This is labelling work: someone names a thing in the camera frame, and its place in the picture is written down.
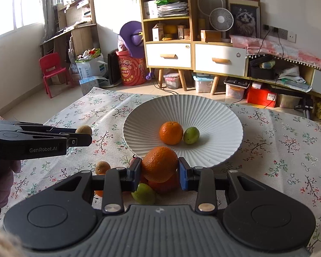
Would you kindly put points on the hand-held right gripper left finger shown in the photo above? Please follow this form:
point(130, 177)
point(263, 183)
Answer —
point(135, 172)

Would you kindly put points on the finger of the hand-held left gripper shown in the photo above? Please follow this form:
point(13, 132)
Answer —
point(79, 140)

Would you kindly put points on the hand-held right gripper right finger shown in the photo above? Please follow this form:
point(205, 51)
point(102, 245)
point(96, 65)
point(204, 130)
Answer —
point(183, 174)

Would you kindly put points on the brown kiwi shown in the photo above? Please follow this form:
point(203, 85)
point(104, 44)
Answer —
point(102, 167)
point(84, 129)

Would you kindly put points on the orange mandarin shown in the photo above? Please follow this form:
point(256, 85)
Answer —
point(159, 163)
point(171, 133)
point(165, 188)
point(98, 192)

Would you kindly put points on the green lime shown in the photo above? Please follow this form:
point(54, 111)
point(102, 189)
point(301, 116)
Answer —
point(191, 136)
point(143, 194)

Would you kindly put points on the white ribbed plate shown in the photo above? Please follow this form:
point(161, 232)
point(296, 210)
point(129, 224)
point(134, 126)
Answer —
point(208, 117)

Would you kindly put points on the person's left forearm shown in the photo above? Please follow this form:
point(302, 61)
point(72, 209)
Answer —
point(2, 243)

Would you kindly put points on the person's left hand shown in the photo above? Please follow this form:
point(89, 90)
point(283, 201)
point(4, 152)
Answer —
point(6, 186)

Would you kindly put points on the floral tablecloth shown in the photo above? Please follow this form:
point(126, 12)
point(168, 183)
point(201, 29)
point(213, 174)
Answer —
point(69, 112)

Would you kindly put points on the white cardboard box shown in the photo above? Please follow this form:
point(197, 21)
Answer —
point(92, 68)

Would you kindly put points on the red plastic chair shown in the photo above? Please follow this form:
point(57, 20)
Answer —
point(53, 69)

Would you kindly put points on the black heater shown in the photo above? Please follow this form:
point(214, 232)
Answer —
point(113, 67)

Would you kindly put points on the red printed bucket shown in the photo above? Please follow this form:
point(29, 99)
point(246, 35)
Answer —
point(131, 71)

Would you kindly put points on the clear bin blue lid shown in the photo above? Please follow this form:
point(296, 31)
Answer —
point(203, 84)

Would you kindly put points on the clear bin pink lid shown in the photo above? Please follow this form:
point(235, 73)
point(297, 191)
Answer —
point(172, 81)

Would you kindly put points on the purple toy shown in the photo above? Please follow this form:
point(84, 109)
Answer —
point(149, 76)

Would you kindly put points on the clear bin black lid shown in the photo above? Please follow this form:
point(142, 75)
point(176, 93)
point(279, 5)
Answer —
point(235, 89)

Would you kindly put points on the wooden desk with shelves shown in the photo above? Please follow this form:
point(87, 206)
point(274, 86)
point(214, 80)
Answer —
point(80, 36)

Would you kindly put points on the red cardboard box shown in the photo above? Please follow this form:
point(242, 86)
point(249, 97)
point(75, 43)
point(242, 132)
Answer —
point(260, 97)

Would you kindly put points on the purple hat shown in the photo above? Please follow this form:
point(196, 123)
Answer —
point(131, 36)

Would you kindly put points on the tall wooden shelf cabinet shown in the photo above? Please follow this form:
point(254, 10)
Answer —
point(167, 55)

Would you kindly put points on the low wooden drawer cabinet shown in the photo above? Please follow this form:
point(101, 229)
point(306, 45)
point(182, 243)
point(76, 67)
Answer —
point(219, 59)

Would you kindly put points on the black bag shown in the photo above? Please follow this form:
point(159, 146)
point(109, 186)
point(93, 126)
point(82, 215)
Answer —
point(260, 72)

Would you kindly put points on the clear plastic bin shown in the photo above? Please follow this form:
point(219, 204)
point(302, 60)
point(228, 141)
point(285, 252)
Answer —
point(289, 101)

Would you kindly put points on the white orange carton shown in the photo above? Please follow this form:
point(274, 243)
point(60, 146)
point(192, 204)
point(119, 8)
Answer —
point(157, 33)

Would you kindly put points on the black tripod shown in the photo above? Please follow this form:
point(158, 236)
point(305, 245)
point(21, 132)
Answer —
point(305, 107)

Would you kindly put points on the brown cardboard box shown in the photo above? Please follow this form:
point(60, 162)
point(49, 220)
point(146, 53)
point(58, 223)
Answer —
point(210, 35)

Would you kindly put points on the small orange box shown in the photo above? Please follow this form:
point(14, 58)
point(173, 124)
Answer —
point(180, 32)

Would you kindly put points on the yellow container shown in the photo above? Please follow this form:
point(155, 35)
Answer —
point(170, 30)

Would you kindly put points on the window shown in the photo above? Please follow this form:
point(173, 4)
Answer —
point(16, 0)

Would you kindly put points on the white green paper bags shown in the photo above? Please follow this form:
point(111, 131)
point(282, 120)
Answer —
point(293, 76)

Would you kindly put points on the white box on shelf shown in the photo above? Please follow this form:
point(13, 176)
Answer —
point(149, 10)

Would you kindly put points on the pink floral cover cloth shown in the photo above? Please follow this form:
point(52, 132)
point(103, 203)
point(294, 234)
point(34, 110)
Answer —
point(270, 46)

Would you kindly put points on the small white desk fan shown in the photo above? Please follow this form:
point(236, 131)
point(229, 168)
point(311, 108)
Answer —
point(221, 18)

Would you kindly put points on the stack of papers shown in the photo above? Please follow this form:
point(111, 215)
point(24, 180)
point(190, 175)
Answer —
point(174, 10)

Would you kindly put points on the long wooden media cabinet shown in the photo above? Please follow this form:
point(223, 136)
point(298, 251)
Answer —
point(319, 79)

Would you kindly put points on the framed cat picture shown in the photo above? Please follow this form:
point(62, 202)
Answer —
point(244, 18)

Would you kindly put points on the wall power outlets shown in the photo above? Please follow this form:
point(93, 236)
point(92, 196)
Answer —
point(282, 33)

